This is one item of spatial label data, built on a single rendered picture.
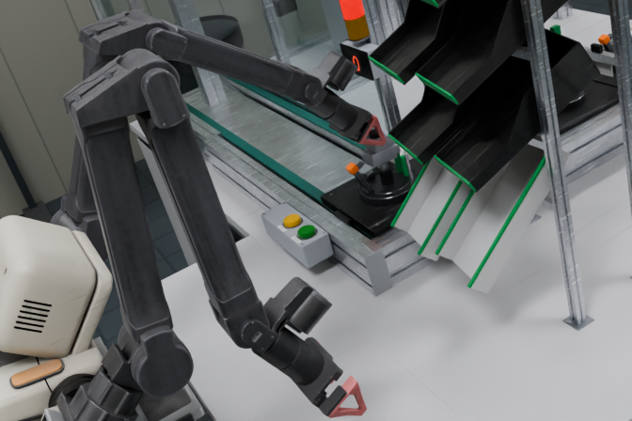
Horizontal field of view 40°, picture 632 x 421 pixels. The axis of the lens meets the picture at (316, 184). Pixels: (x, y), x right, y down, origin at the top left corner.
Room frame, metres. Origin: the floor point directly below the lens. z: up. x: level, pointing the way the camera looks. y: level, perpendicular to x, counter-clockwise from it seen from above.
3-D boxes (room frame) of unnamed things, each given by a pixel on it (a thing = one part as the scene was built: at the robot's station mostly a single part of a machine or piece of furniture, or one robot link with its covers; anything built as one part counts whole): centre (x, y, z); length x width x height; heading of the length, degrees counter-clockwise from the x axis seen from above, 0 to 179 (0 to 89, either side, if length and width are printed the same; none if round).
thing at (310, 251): (1.69, 0.08, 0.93); 0.21 x 0.07 x 0.06; 21
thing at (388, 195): (1.68, -0.16, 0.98); 0.14 x 0.14 x 0.02
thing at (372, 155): (1.69, -0.16, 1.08); 0.08 x 0.04 x 0.07; 113
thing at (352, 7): (1.90, -0.20, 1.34); 0.05 x 0.05 x 0.05
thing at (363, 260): (1.89, 0.09, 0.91); 0.89 x 0.06 x 0.11; 21
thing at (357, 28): (1.90, -0.20, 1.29); 0.05 x 0.05 x 0.05
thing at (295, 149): (1.97, -0.07, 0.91); 0.84 x 0.28 x 0.10; 21
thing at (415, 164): (1.68, -0.16, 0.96); 0.24 x 0.24 x 0.02; 21
